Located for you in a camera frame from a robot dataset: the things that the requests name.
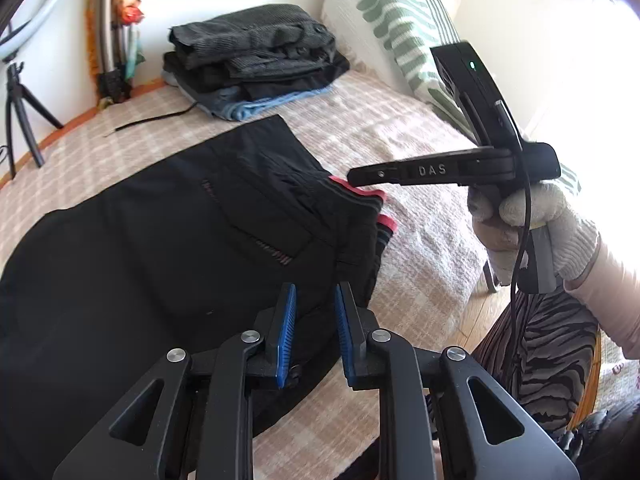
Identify blue folded jeans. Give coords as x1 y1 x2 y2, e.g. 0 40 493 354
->
164 72 334 122

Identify green striped pillow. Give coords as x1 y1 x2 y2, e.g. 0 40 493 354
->
332 0 582 196

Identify grey folded garment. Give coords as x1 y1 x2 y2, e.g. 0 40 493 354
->
167 4 337 69

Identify person's right forearm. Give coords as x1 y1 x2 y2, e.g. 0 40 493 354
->
563 232 640 363

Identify beige checked blanket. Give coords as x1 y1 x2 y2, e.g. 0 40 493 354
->
0 67 495 480

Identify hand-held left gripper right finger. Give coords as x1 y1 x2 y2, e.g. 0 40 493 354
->
334 281 581 480

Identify white textured pillow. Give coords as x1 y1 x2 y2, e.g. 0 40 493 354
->
320 0 426 93

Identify black tripod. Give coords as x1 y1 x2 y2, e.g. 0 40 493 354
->
0 61 65 181

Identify folded metal frame with cloth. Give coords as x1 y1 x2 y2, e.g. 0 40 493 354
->
84 0 147 109

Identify person's right hand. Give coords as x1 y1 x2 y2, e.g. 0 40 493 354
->
467 181 600 282

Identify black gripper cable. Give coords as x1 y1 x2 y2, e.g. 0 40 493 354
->
501 147 534 377

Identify orange edged mattress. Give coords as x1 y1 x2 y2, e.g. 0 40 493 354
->
0 77 167 188

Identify zebra striped trousers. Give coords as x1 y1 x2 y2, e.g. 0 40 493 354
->
427 287 602 442

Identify black cord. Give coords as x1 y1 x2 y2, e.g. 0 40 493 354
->
102 102 202 139

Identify black folded garment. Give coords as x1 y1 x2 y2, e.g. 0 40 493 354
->
162 50 351 102

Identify black pants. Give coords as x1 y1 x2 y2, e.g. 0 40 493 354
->
0 114 399 480

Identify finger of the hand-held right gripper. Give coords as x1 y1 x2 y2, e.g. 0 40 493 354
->
346 146 516 189

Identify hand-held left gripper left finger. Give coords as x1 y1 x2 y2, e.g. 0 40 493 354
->
52 282 298 480

